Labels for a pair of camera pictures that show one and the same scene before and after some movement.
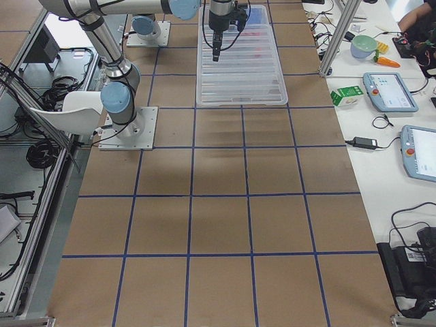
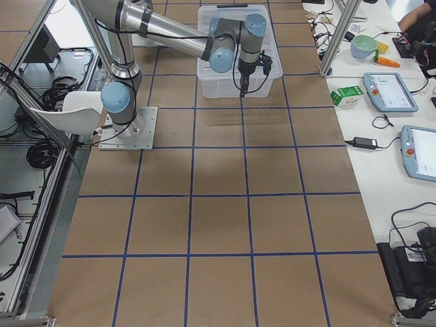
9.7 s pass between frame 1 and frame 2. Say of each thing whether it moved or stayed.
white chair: stayed
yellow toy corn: stayed
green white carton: stayed
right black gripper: moved
